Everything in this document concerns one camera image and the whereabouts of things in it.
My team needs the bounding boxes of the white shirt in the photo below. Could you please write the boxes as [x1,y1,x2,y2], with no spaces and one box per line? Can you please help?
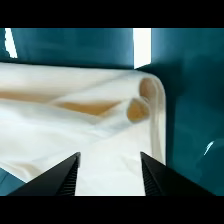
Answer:
[0,61,167,197]

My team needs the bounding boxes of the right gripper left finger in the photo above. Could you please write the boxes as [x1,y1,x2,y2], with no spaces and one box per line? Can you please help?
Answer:
[7,151,82,197]

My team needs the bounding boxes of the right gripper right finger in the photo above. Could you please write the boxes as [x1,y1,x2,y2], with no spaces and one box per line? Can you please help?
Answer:
[140,151,216,197]

